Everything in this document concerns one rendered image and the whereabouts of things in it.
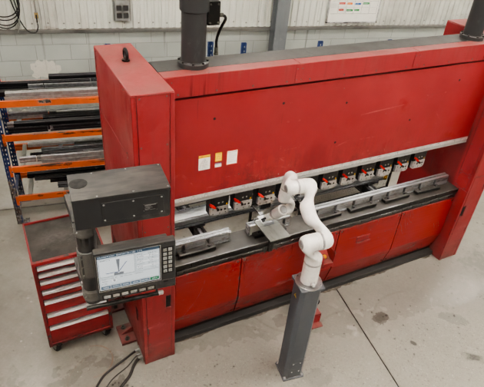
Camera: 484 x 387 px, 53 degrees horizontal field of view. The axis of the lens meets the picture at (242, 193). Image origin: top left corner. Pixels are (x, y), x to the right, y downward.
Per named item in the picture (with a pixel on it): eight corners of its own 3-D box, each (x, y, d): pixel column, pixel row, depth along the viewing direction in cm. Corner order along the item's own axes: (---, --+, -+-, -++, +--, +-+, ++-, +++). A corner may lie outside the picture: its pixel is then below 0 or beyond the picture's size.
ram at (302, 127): (164, 209, 337) (162, 102, 291) (160, 203, 342) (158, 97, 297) (465, 142, 460) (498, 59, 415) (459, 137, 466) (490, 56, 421)
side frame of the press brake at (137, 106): (145, 365, 387) (130, 96, 257) (117, 292, 448) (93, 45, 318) (174, 355, 397) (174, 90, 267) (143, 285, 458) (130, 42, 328)
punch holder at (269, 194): (256, 206, 377) (259, 188, 367) (251, 200, 383) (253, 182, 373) (273, 202, 383) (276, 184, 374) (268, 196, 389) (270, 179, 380)
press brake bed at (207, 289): (170, 345, 405) (170, 272, 358) (162, 326, 420) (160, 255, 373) (432, 255, 528) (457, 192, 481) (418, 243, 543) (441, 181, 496)
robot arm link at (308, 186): (309, 253, 319) (330, 249, 325) (316, 249, 308) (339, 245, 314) (289, 183, 332) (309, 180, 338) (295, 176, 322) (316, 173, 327)
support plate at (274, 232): (270, 242, 371) (270, 241, 370) (253, 222, 390) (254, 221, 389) (290, 236, 378) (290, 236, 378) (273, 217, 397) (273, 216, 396)
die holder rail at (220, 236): (170, 256, 366) (170, 246, 360) (168, 251, 370) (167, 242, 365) (230, 240, 386) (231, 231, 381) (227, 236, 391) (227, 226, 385)
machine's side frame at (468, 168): (439, 260, 521) (527, 49, 391) (386, 216, 582) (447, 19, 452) (455, 255, 531) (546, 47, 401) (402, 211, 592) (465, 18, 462)
